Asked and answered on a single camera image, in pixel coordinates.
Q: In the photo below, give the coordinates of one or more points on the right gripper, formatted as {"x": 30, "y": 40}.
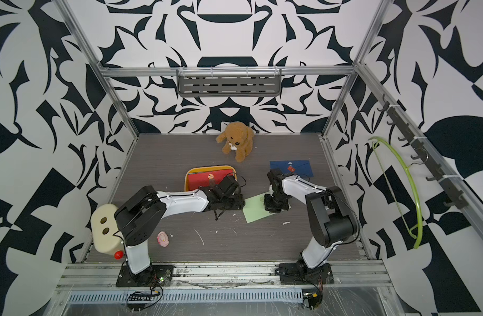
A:
{"x": 268, "y": 205}

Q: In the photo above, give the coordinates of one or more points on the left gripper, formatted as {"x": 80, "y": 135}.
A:
{"x": 240, "y": 201}

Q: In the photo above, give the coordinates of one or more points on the red envelope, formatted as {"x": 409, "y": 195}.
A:
{"x": 206, "y": 179}

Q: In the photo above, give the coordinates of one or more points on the light green envelope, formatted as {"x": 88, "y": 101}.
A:
{"x": 254, "y": 208}

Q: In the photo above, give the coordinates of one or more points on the yellow plastic storage box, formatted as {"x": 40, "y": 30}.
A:
{"x": 190, "y": 172}

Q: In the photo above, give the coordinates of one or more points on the dark blue envelope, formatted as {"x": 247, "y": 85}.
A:
{"x": 299, "y": 167}

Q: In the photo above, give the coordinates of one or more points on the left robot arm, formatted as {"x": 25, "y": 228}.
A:
{"x": 138, "y": 218}

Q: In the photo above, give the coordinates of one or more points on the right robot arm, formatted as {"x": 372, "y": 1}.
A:
{"x": 332, "y": 221}

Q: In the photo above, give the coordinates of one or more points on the brown plush dog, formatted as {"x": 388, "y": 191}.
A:
{"x": 237, "y": 137}

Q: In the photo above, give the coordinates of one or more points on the small pink toy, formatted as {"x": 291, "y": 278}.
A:
{"x": 163, "y": 239}

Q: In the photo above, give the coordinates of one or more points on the cream plastic container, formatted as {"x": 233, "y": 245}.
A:
{"x": 106, "y": 237}

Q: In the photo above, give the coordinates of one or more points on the green plastic hanger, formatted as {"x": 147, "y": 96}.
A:
{"x": 416, "y": 232}

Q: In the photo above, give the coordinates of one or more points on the grey metal wall shelf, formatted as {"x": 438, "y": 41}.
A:
{"x": 229, "y": 82}

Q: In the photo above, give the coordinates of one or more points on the black wall hook rail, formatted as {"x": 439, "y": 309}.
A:
{"x": 423, "y": 154}

